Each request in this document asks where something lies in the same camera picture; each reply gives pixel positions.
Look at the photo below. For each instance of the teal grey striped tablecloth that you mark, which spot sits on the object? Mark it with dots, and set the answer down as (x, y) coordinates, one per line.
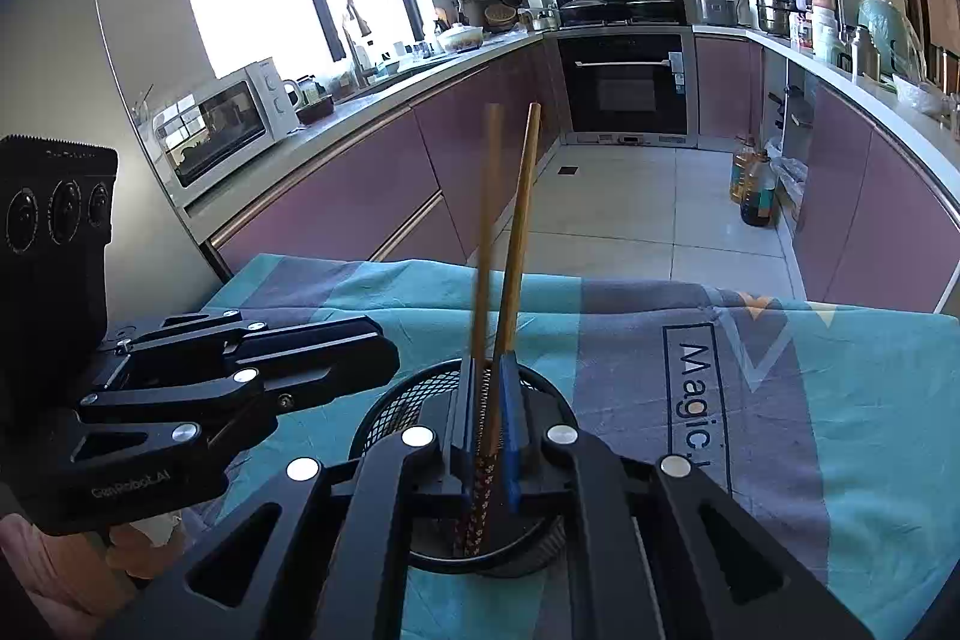
(637, 347)

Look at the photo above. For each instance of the white casserole dish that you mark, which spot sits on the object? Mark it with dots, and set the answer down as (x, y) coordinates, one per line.
(461, 38)

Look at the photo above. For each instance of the black wok with lid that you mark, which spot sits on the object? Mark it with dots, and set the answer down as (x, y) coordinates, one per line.
(583, 6)

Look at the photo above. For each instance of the yellow oil bottle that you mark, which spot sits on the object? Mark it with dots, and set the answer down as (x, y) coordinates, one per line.
(742, 175)

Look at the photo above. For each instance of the small steel kettle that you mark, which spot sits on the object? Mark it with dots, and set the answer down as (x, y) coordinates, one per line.
(547, 18)

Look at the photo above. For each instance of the metal sink faucet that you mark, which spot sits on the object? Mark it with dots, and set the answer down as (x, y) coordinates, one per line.
(354, 33)

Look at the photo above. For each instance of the wooden chopsticks pair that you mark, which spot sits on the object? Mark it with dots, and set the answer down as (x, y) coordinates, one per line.
(521, 212)

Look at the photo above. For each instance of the dark oil bottle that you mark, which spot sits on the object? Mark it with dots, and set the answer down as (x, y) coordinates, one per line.
(759, 194)

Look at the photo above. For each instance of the pale green mesh cover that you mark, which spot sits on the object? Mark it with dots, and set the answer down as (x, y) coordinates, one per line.
(892, 33)

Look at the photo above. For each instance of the stainless steel pot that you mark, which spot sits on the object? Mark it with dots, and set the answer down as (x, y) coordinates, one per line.
(772, 14)

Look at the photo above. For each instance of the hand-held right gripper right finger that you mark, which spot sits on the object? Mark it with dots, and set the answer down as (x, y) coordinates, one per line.
(511, 437)

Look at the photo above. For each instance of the wooden chopstick patterned end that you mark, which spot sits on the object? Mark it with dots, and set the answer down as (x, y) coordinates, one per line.
(486, 197)

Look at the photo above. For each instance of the purple base cabinets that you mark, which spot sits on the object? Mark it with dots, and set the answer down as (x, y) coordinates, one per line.
(360, 183)
(862, 197)

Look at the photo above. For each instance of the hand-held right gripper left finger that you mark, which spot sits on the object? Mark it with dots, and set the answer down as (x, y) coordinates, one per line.
(468, 437)

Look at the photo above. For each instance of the person's left hand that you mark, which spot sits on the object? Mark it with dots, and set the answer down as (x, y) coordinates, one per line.
(67, 572)

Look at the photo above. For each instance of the woven basket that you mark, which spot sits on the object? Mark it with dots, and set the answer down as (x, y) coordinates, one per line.
(500, 16)

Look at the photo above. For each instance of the steel thermos bottle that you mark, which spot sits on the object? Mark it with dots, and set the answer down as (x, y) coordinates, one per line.
(864, 51)

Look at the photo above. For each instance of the black pan with lid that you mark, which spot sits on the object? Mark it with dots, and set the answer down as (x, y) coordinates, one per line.
(650, 8)

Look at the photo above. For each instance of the white microwave oven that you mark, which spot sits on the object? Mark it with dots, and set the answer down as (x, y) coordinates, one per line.
(225, 123)

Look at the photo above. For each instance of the black mesh utensil holder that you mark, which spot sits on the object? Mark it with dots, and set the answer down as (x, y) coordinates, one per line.
(390, 415)

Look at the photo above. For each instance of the black built-in oven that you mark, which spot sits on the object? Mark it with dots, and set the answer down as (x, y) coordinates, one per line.
(622, 85)

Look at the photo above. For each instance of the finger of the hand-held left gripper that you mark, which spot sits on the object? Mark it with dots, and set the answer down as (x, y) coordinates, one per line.
(315, 340)
(172, 396)

